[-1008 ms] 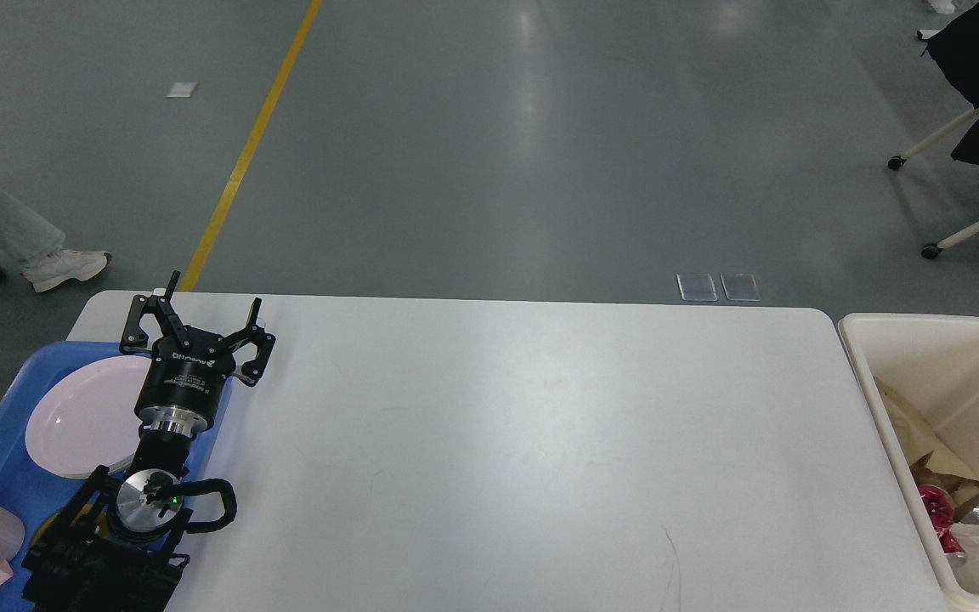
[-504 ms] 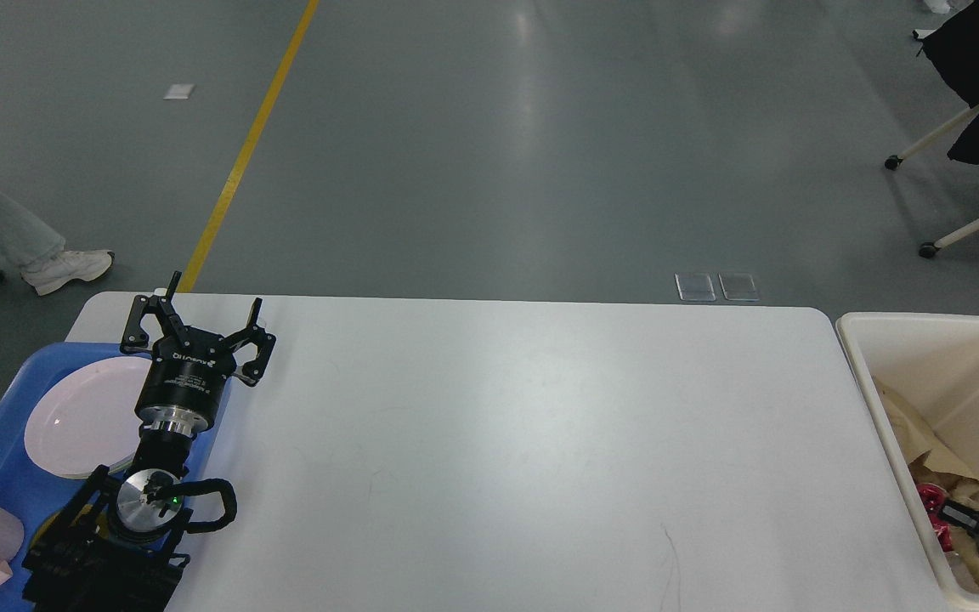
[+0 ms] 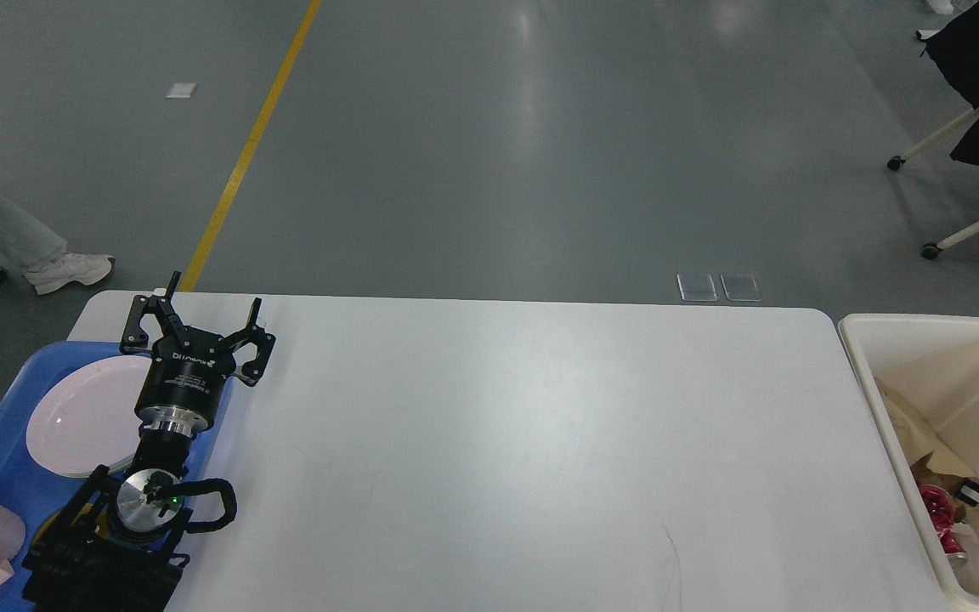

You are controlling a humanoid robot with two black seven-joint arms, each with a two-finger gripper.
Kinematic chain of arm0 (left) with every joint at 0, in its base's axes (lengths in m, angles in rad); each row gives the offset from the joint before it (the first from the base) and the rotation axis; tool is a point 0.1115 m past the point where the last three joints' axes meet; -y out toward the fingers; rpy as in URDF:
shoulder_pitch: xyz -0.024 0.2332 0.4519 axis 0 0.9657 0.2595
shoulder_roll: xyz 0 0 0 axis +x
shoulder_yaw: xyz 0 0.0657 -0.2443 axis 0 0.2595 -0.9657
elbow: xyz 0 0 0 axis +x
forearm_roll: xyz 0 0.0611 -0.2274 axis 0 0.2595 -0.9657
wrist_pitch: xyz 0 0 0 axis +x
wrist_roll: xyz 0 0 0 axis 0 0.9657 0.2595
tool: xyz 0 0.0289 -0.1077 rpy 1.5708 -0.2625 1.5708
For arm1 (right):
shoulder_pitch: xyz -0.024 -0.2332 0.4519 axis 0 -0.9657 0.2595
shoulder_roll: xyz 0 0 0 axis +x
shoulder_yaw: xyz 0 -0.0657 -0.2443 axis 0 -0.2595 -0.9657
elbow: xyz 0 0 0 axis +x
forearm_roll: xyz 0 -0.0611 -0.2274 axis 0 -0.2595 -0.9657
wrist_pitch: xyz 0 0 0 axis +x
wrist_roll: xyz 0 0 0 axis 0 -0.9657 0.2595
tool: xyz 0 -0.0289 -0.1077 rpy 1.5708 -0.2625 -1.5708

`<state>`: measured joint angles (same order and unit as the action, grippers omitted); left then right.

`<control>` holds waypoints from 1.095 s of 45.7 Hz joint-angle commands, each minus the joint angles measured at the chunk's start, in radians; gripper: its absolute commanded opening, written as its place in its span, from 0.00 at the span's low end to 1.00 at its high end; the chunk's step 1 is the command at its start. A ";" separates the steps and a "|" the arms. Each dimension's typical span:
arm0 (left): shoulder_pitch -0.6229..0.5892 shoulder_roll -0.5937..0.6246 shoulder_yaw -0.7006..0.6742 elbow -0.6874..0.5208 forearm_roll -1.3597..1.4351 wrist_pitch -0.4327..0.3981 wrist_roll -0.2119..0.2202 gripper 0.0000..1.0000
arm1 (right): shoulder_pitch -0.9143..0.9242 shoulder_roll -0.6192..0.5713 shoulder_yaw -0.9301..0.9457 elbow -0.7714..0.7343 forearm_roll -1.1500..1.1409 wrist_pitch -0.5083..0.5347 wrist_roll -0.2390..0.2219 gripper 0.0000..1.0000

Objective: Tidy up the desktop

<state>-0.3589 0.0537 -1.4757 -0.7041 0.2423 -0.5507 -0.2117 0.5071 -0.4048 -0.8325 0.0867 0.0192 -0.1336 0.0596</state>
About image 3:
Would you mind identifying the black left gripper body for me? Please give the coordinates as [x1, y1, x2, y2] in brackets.
[133, 344, 234, 438]

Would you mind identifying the clear floor plate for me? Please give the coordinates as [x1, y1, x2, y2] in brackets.
[676, 274, 720, 303]
[720, 274, 762, 303]

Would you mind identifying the clear floor plate right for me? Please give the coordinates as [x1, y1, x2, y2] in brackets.
[720, 274, 762, 303]

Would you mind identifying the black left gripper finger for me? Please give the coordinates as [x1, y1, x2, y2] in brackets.
[119, 271, 193, 358]
[202, 297, 276, 388]

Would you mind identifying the beige plastic bin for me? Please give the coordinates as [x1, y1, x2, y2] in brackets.
[839, 314, 979, 611]

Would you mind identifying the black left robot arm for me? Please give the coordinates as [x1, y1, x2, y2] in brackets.
[22, 272, 276, 611]

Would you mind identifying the clear floor plate left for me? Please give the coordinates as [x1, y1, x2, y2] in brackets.
[676, 274, 720, 303]

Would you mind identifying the crushed red soda can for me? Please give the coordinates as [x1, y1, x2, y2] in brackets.
[918, 484, 968, 567]

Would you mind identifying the pink plate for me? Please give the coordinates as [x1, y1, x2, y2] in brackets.
[25, 356, 150, 478]

